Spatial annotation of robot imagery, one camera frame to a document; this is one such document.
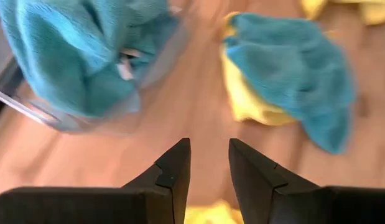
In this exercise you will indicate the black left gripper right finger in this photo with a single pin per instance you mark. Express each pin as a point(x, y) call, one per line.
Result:
point(260, 193)

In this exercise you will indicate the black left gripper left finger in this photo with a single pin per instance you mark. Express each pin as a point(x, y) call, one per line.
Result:
point(167, 193)

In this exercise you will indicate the blue microfiber towel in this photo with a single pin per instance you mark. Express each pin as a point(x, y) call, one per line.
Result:
point(71, 46)
point(288, 68)

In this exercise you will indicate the clear plastic basket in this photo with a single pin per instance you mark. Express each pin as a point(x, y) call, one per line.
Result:
point(24, 107)

